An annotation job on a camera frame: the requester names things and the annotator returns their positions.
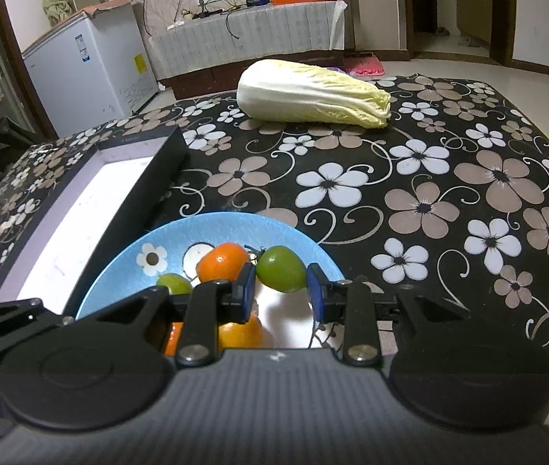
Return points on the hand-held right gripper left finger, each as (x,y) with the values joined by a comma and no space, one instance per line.
(248,290)

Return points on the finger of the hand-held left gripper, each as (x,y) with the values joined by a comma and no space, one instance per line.
(13,334)

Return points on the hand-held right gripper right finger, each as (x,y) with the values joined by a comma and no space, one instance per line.
(314,295)

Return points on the green tomato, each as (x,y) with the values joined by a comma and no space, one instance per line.
(279,269)
(172,283)

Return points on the orange tomato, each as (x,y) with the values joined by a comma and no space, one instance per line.
(173,339)
(221,261)

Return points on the yellow-orange tomato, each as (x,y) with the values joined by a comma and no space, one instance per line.
(240,334)

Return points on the blue flower-print bowl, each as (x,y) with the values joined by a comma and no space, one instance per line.
(182,232)

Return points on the black tray with white inside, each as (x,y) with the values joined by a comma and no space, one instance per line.
(85,213)

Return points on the black floral tablecloth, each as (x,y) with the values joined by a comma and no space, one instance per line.
(400,179)

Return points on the napa cabbage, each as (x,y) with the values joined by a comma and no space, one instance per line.
(303,92)

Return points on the dark wooden television cabinet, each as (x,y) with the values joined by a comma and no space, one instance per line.
(197,82)

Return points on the pink textured mat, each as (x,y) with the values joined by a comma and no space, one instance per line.
(364,65)

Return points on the white chest freezer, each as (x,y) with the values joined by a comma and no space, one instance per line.
(85,72)

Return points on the brown cardboard sheet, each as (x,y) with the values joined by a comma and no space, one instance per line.
(109,6)

